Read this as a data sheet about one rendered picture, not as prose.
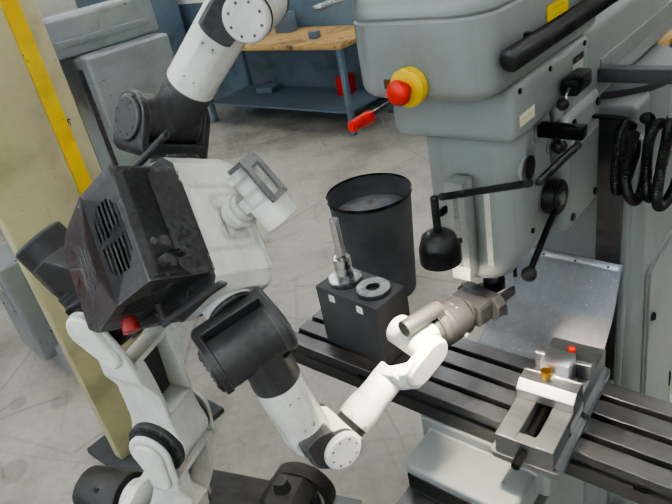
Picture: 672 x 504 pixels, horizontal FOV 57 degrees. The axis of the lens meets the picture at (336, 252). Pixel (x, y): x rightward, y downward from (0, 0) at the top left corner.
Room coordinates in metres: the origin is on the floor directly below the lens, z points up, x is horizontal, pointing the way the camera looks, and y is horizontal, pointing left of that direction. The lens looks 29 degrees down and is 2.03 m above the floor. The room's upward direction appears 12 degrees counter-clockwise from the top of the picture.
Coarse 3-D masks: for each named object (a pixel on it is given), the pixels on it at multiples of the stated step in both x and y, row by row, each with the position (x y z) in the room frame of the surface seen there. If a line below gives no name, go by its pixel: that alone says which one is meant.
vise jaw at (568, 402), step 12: (528, 372) 1.02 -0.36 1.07; (528, 384) 0.99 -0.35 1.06; (540, 384) 0.98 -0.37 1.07; (552, 384) 0.97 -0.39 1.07; (564, 384) 0.96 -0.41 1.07; (576, 384) 0.95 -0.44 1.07; (528, 396) 0.98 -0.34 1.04; (540, 396) 0.96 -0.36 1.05; (552, 396) 0.95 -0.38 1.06; (564, 396) 0.94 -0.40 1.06; (576, 396) 0.93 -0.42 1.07; (564, 408) 0.93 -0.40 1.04; (576, 408) 0.93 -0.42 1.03
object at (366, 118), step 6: (390, 102) 1.08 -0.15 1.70; (378, 108) 1.05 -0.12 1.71; (384, 108) 1.06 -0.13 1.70; (360, 114) 1.02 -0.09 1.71; (366, 114) 1.02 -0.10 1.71; (372, 114) 1.03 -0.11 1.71; (378, 114) 1.05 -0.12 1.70; (354, 120) 1.00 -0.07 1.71; (360, 120) 1.01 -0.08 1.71; (366, 120) 1.01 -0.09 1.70; (372, 120) 1.02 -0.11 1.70; (348, 126) 1.00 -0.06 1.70; (354, 126) 1.00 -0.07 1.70; (360, 126) 1.00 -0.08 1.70
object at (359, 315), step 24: (336, 288) 1.38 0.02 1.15; (360, 288) 1.34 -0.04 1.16; (384, 288) 1.32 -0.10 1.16; (336, 312) 1.37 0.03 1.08; (360, 312) 1.30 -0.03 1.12; (384, 312) 1.27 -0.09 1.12; (408, 312) 1.33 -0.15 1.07; (336, 336) 1.39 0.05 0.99; (360, 336) 1.31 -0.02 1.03; (384, 336) 1.26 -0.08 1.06; (384, 360) 1.26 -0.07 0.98
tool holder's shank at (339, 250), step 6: (330, 222) 1.41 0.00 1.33; (336, 222) 1.41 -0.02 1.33; (336, 228) 1.40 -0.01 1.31; (336, 234) 1.40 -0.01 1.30; (336, 240) 1.40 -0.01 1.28; (342, 240) 1.41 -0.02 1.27; (336, 246) 1.41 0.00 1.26; (342, 246) 1.41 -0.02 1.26; (336, 252) 1.41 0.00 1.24; (342, 252) 1.40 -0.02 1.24
